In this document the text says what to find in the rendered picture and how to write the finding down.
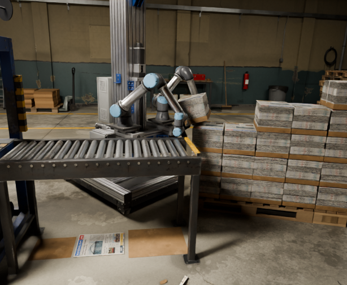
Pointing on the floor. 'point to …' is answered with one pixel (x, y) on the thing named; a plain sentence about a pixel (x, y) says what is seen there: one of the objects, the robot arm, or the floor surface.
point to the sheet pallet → (42, 100)
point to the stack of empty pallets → (340, 77)
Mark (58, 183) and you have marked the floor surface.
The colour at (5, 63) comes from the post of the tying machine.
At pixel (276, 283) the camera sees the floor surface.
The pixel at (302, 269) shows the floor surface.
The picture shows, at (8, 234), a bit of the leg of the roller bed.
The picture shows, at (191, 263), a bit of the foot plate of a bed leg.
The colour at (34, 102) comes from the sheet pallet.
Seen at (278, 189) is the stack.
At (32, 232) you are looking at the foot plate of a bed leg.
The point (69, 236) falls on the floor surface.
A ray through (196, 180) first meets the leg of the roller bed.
